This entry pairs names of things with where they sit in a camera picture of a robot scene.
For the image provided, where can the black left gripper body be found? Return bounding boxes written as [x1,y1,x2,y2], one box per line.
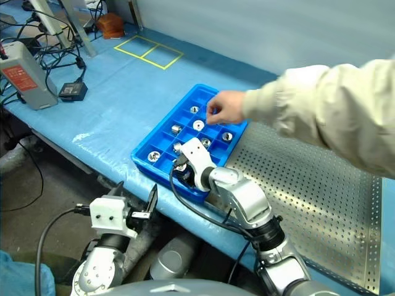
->
[125,206,152,231]

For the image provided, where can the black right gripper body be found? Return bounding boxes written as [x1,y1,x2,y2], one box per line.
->
[174,170,196,188]

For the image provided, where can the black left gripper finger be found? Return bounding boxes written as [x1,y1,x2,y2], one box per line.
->
[106,181,125,199]
[148,184,159,216]

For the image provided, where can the blue compartment tray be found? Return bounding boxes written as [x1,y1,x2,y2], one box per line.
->
[131,83,249,204]

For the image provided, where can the brown object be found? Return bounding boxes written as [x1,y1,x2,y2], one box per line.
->
[97,13,125,40]

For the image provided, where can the person's bare hand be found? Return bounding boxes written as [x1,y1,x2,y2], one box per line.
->
[206,90,247,126]

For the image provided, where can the grey rounded cylinder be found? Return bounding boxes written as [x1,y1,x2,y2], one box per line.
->
[149,234,201,281]

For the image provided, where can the grey robot torso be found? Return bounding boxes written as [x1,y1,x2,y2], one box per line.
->
[107,279,263,296]

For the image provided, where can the blue plastic table cover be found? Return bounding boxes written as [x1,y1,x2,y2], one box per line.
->
[0,0,395,296]

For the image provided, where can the black power adapter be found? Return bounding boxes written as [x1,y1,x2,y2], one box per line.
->
[58,81,88,102]

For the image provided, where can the perforated metal tray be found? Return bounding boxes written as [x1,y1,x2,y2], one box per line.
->
[205,122,383,296]

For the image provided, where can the blue plastic bag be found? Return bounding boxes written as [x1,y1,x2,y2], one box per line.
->
[0,249,57,296]

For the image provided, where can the yellow tape double square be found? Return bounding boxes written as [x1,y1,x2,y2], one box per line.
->
[114,35,185,72]

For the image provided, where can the grey battery pack red label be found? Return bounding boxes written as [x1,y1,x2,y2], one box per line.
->
[0,41,59,111]

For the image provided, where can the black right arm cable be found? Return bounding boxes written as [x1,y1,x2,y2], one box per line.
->
[168,155,257,283]

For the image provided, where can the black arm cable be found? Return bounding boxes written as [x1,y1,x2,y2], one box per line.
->
[35,203,90,296]
[168,155,257,283]

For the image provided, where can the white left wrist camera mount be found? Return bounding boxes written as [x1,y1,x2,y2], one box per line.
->
[89,197,139,239]

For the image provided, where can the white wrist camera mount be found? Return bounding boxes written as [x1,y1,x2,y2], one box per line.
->
[89,197,139,239]
[178,138,218,192]

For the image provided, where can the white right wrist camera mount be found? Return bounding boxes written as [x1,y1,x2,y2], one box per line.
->
[178,138,218,192]

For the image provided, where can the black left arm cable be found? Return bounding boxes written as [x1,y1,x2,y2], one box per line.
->
[35,203,90,296]

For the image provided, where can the aluminium frame leg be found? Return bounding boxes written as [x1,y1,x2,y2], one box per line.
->
[60,0,98,58]
[29,0,72,49]

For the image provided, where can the grey upright post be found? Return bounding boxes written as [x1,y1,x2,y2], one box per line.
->
[128,0,144,31]

